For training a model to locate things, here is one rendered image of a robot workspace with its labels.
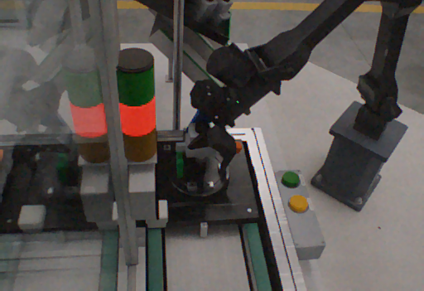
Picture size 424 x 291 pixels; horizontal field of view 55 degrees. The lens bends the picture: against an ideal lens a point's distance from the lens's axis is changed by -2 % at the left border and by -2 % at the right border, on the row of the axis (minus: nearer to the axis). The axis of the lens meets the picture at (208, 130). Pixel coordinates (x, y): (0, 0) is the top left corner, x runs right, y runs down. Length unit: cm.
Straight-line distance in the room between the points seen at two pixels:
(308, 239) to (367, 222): 25
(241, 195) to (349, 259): 30
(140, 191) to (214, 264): 35
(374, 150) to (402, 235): 25
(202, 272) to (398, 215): 54
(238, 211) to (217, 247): 9
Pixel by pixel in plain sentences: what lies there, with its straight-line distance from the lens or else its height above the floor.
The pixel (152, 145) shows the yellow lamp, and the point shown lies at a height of 128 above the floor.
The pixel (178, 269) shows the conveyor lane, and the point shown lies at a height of 92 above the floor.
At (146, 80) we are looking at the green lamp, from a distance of 50.
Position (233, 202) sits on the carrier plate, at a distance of 91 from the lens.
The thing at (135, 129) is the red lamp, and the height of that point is 132.
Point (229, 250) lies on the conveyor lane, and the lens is 91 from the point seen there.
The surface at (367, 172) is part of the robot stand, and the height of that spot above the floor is 98.
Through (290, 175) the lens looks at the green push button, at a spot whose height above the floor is 97.
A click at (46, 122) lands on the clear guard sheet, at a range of 22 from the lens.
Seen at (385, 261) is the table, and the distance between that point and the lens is 107.
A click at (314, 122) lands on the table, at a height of 86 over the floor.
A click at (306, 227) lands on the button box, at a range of 92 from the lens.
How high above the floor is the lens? 169
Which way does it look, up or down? 43 degrees down
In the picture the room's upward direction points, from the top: 5 degrees clockwise
